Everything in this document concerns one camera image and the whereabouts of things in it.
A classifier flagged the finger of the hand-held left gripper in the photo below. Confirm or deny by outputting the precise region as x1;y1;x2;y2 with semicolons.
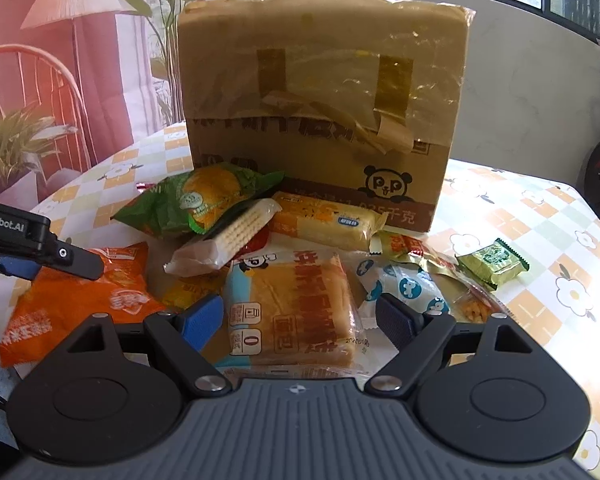
0;251;43;281
41;237;105;281

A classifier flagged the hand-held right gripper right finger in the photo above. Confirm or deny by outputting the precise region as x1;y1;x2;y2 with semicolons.
363;292;539;396

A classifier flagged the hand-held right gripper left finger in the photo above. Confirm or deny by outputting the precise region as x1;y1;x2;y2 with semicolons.
55;293;233;396

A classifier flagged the orange snack packet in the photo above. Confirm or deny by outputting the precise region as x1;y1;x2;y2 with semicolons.
0;241;168;368

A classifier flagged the yellow clear snack pouch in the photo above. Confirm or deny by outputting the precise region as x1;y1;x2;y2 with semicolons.
370;230;511;323

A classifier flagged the sliced bread packet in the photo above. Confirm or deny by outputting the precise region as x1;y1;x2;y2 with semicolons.
215;249;376;376

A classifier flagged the taped cardboard box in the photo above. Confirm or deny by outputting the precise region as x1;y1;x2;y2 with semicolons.
176;0;477;235

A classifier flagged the small yellow snack packet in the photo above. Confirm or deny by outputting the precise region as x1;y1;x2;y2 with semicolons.
152;267;228;311

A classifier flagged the white blue snack packet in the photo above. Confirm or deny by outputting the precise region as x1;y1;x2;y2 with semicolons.
355;255;453;341

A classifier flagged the clear cracker packet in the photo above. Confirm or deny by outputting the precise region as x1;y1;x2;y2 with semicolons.
164;198;283;277

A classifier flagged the small green snack packet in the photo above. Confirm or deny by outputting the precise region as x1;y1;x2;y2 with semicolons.
455;238;530;291

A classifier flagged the yellow cake packet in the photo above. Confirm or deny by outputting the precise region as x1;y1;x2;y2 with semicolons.
269;191;388;253

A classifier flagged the wall poster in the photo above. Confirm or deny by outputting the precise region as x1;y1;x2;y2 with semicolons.
0;0;221;201

